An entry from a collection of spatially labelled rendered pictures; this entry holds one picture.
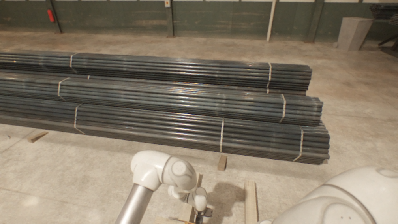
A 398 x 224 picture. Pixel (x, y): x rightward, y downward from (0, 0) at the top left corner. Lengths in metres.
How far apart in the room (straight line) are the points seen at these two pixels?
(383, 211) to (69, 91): 3.09
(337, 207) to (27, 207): 2.70
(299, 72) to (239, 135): 1.10
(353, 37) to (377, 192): 8.36
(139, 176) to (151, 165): 0.07
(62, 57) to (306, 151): 3.65
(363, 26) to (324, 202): 8.54
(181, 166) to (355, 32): 8.29
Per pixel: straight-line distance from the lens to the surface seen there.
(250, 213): 2.13
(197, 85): 2.78
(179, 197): 1.48
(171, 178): 0.95
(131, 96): 2.62
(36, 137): 3.71
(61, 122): 3.34
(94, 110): 2.99
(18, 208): 2.86
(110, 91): 2.77
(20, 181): 3.16
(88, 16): 11.61
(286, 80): 2.71
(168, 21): 9.46
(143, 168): 0.99
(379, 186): 0.56
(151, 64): 2.88
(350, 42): 8.81
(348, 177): 0.55
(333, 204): 0.44
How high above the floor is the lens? 1.89
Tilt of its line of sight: 29 degrees down
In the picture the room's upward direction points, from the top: straight up
